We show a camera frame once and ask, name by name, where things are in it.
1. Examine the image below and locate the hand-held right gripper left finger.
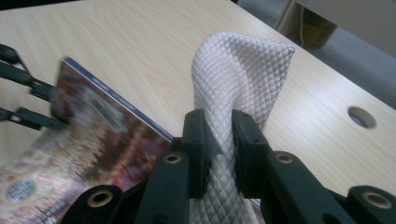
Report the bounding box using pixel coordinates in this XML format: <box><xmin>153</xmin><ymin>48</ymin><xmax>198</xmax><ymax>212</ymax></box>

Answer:
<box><xmin>172</xmin><ymin>108</ymin><xmax>224</xmax><ymax>200</ymax></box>

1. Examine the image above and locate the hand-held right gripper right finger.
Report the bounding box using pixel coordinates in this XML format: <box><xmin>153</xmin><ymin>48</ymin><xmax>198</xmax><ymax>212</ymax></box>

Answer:
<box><xmin>232</xmin><ymin>109</ymin><xmax>276</xmax><ymax>200</ymax></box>

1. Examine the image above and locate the glossy magazine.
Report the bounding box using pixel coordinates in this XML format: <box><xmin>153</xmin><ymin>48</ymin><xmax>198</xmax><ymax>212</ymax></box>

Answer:
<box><xmin>0</xmin><ymin>55</ymin><xmax>262</xmax><ymax>224</ymax></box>

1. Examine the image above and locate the white textured cloth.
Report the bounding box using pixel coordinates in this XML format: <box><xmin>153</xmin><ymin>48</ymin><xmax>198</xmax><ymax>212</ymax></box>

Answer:
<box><xmin>188</xmin><ymin>31</ymin><xmax>296</xmax><ymax>224</ymax></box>

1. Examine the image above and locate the brown cardboard box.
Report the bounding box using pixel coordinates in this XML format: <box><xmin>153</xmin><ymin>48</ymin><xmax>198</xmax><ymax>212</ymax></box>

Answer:
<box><xmin>298</xmin><ymin>12</ymin><xmax>338</xmax><ymax>49</ymax></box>

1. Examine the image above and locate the beige desk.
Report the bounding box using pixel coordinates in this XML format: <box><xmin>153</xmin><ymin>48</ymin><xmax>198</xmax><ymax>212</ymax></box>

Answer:
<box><xmin>275</xmin><ymin>0</ymin><xmax>396</xmax><ymax>59</ymax></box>

